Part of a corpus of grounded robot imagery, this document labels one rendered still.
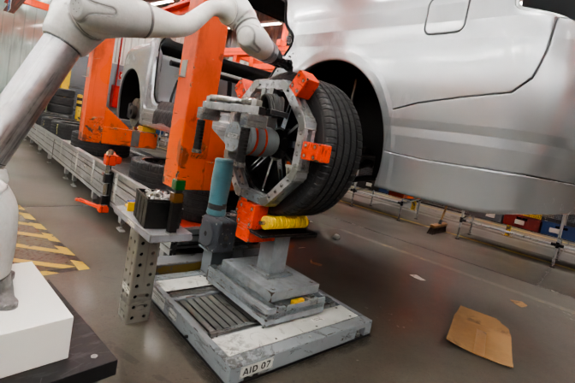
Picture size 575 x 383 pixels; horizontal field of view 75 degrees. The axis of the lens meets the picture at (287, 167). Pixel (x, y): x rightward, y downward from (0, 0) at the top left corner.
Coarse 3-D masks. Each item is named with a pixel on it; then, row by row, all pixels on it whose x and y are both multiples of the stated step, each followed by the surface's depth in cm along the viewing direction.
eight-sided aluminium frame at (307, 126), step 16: (256, 80) 170; (272, 80) 161; (288, 80) 155; (256, 96) 176; (288, 96) 153; (304, 112) 147; (304, 128) 144; (304, 160) 149; (240, 176) 180; (288, 176) 148; (304, 176) 149; (240, 192) 172; (256, 192) 166; (272, 192) 156; (288, 192) 155
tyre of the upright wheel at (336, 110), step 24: (288, 72) 168; (312, 96) 154; (336, 96) 160; (336, 120) 152; (336, 144) 150; (360, 144) 160; (312, 168) 151; (336, 168) 152; (312, 192) 152; (336, 192) 161
